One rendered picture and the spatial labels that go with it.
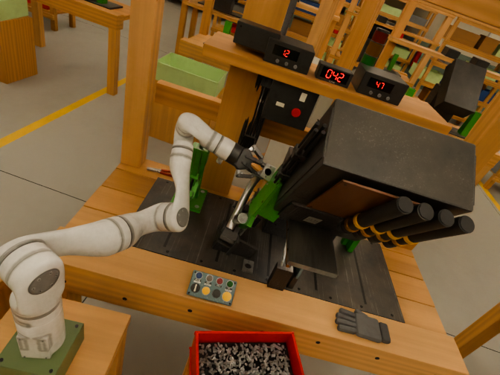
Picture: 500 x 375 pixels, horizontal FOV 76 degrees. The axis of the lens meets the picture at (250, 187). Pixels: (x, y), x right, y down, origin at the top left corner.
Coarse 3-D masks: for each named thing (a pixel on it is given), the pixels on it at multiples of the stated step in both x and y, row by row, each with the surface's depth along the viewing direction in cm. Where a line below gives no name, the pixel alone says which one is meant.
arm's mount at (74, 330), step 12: (72, 324) 83; (72, 336) 81; (12, 348) 75; (60, 348) 78; (72, 348) 81; (0, 360) 73; (12, 360) 74; (24, 360) 74; (36, 360) 75; (48, 360) 76; (60, 360) 76; (72, 360) 84; (0, 372) 74; (12, 372) 74; (24, 372) 73; (36, 372) 73; (48, 372) 74; (60, 372) 77
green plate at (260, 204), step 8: (272, 176) 112; (272, 184) 108; (280, 184) 102; (264, 192) 112; (272, 192) 104; (256, 200) 116; (264, 200) 107; (272, 200) 107; (256, 208) 110; (264, 208) 110; (272, 208) 109; (264, 216) 111; (272, 216) 111
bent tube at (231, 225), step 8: (264, 168) 112; (272, 168) 113; (256, 176) 121; (264, 176) 112; (248, 184) 124; (256, 184) 124; (248, 192) 124; (240, 200) 123; (240, 208) 122; (232, 216) 121; (232, 224) 120
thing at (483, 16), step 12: (432, 0) 101; (444, 0) 101; (456, 0) 100; (468, 0) 100; (480, 0) 100; (492, 0) 99; (456, 12) 104; (468, 12) 102; (480, 12) 102; (492, 12) 101; (492, 24) 103
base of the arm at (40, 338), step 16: (16, 320) 66; (32, 320) 66; (48, 320) 69; (64, 320) 78; (16, 336) 69; (32, 336) 69; (48, 336) 72; (64, 336) 79; (32, 352) 74; (48, 352) 74
